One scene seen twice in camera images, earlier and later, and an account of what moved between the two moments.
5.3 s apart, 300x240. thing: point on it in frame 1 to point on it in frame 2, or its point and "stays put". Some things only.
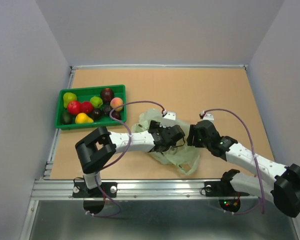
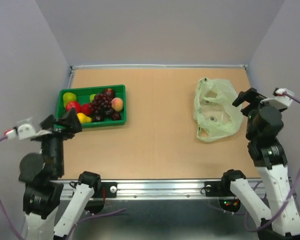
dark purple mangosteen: (106, 110) to (99, 118)
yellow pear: (83, 118) stays put
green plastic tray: (85, 94) stays put
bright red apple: (74, 107) stays put
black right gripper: (193, 131) to (251, 94)
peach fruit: (115, 102) stays put
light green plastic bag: (181, 154) to (217, 108)
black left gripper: (155, 125) to (73, 124)
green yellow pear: (68, 97) stays put
